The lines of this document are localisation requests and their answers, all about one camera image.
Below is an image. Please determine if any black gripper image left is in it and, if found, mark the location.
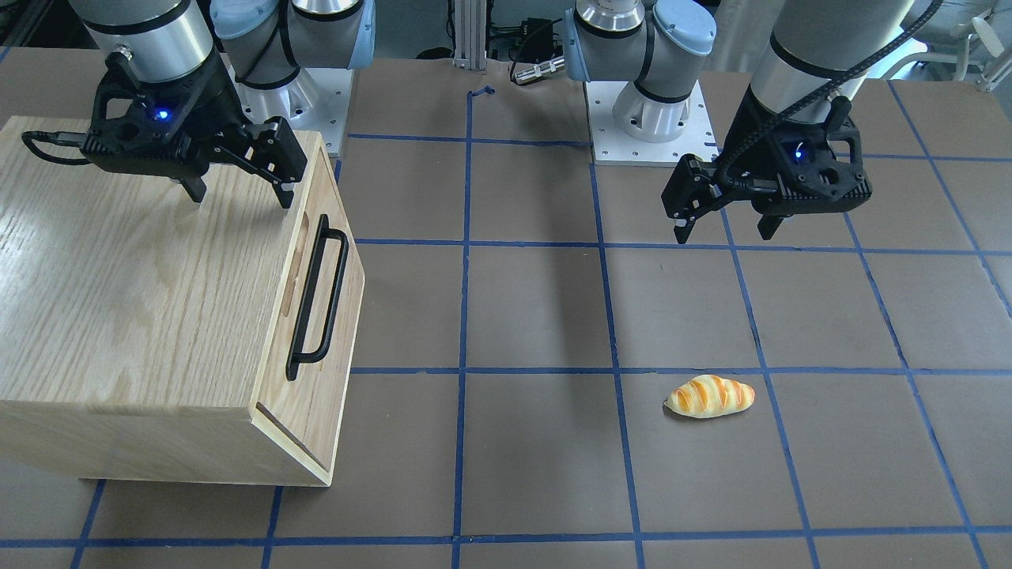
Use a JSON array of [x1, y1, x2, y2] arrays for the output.
[[80, 48, 308, 209]]

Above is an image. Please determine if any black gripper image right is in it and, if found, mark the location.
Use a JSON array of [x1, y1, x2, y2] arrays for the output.
[[661, 89, 872, 244]]

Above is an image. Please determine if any wooden drawer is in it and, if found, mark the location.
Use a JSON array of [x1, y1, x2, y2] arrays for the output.
[[255, 150, 365, 487]]

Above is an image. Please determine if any light wooden drawer cabinet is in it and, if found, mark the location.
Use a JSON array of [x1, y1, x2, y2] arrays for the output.
[[1, 116, 328, 485]]

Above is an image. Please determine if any toy bread loaf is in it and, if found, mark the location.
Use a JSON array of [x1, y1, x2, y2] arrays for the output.
[[663, 375, 756, 419]]

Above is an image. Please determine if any white chair background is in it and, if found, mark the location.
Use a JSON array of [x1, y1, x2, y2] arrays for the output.
[[882, 1, 1011, 92]]

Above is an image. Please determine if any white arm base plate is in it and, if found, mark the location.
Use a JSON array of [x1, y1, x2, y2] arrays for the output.
[[585, 81, 718, 167], [235, 68, 357, 159]]

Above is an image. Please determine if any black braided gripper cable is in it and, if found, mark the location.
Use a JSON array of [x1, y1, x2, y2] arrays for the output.
[[714, 0, 946, 187]]

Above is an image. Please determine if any black cables and connector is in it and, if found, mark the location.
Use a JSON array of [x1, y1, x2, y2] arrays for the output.
[[488, 16, 568, 85]]

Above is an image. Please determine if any aluminium frame post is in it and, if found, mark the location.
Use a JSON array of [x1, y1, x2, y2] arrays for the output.
[[449, 0, 490, 74]]

